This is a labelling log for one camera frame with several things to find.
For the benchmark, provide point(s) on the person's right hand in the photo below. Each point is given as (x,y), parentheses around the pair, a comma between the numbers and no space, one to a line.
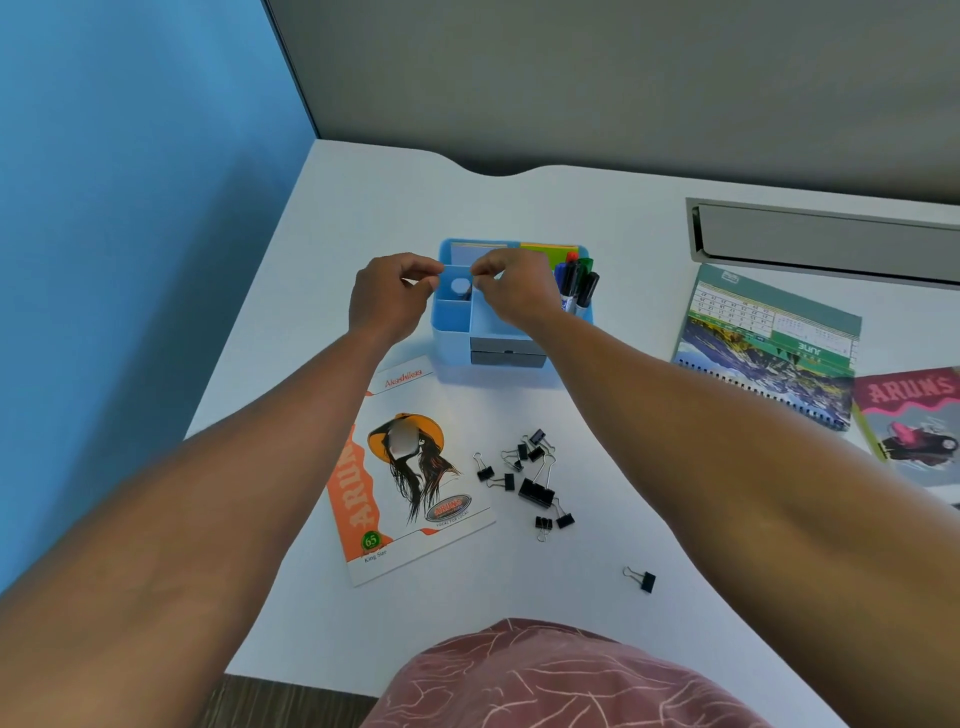
(525,292)

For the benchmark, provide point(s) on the person's left hand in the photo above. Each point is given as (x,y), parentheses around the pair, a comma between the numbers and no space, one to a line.
(382,300)

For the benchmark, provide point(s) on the person's right thumb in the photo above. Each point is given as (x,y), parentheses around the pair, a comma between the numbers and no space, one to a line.
(486,285)

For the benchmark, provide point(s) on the person's left thumb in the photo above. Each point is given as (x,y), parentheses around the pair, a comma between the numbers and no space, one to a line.
(424,283)

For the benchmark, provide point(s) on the person's right forearm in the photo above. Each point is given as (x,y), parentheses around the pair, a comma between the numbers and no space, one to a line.
(750,480)

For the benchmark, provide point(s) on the person's left forearm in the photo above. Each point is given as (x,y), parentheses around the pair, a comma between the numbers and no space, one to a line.
(187,525)

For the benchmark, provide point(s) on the blue plastic desk organizer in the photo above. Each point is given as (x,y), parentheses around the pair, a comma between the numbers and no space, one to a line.
(450,330)

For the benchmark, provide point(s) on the grey organizer drawer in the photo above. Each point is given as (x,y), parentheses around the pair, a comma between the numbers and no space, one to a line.
(506,352)

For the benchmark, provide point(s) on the green sticky note pad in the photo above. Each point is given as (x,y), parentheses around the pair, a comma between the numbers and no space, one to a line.
(551,255)

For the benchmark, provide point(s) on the blue marker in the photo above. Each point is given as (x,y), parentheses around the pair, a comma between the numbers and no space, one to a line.
(559,276)

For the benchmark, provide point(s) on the red-capped marker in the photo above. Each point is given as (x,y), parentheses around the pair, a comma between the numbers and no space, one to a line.
(570,274)

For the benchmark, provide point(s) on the green marker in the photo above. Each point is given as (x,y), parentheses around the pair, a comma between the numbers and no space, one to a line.
(584,267)

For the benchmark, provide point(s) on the black marker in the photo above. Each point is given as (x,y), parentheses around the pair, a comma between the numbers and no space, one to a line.
(586,291)

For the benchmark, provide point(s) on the cluster of black binder clips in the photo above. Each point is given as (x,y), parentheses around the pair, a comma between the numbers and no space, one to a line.
(525,454)

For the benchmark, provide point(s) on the orange and white notebook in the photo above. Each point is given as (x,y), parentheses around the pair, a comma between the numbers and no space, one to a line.
(409,480)

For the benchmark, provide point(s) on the large black binder clip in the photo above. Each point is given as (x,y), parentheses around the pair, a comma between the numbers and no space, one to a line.
(537,492)

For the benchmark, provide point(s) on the green spiral desk calendar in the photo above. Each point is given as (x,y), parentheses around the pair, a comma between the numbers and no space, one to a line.
(765,352)

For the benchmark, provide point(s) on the small black binder clip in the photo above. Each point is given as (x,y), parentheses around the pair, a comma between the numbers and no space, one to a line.
(646,581)

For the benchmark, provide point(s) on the pink patterned clothing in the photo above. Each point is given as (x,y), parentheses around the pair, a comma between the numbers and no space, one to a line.
(555,682)

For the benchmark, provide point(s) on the pink and grey notebook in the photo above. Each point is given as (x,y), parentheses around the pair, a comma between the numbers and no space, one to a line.
(911,427)

